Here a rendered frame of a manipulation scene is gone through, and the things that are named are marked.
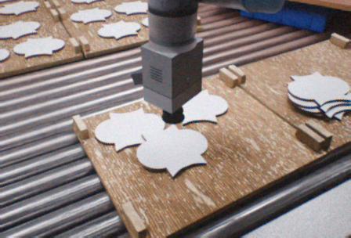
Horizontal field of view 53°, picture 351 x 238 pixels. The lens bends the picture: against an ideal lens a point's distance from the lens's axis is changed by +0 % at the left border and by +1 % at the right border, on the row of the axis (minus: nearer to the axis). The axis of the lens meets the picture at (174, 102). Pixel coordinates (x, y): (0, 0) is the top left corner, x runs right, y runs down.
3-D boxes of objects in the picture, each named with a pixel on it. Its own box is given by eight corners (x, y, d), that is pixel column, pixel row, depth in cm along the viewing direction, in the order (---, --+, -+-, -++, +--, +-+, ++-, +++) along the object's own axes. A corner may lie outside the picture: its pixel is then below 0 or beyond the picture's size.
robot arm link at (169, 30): (136, 9, 51) (171, -6, 57) (138, 37, 54) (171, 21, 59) (176, 22, 48) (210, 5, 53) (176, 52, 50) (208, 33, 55)
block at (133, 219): (147, 237, 54) (146, 226, 53) (137, 243, 53) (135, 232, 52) (132, 210, 58) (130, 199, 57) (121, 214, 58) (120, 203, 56)
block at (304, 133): (323, 149, 70) (326, 139, 69) (316, 153, 69) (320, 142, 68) (300, 132, 74) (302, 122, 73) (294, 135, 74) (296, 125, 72)
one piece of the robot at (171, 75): (153, 0, 60) (156, 80, 70) (114, 16, 55) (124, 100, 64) (211, 16, 54) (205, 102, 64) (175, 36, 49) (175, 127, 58)
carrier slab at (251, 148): (325, 158, 70) (327, 153, 69) (140, 255, 54) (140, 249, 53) (221, 78, 95) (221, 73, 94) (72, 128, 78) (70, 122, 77)
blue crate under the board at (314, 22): (342, 5, 139) (349, -20, 133) (323, 34, 117) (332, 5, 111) (266, -8, 152) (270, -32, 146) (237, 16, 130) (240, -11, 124)
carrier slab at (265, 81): (442, 99, 87) (445, 93, 86) (327, 156, 71) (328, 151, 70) (327, 44, 112) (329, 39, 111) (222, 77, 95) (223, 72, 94)
